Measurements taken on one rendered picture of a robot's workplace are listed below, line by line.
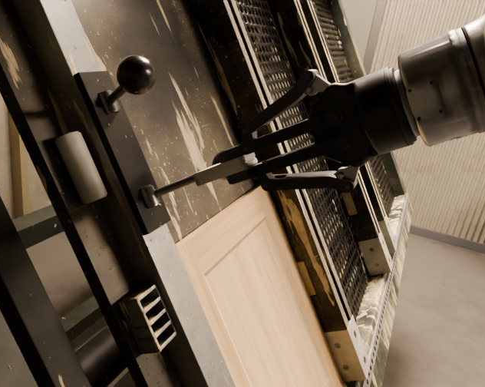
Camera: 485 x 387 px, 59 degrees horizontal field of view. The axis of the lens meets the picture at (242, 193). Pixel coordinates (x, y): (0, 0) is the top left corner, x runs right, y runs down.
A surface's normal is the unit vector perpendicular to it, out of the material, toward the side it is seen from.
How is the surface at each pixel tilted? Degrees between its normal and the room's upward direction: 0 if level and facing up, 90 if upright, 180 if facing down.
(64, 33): 58
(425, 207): 90
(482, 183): 90
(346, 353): 90
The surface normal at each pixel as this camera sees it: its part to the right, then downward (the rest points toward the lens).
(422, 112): -0.40, 0.29
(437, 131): -0.07, 0.80
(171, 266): 0.84, -0.26
